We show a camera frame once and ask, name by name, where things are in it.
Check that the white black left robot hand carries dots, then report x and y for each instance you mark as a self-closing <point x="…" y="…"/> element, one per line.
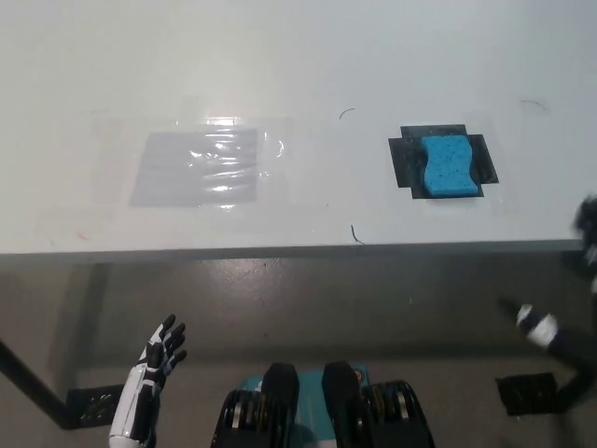
<point x="140" y="401"/>

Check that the black tape mark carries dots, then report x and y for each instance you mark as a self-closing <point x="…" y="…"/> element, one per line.
<point x="403" y="156"/>

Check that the grey rectangular sheet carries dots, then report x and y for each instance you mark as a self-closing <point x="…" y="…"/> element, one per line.
<point x="186" y="172"/>

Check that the clear plastic film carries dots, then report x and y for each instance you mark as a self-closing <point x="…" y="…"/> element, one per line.
<point x="275" y="158"/>

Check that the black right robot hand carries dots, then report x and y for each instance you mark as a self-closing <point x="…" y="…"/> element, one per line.
<point x="543" y="326"/>

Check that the black diagonal table leg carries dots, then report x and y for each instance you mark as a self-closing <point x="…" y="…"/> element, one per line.
<point x="28" y="380"/>

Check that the blue soft sponge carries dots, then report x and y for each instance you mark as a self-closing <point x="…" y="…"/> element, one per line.
<point x="450" y="165"/>

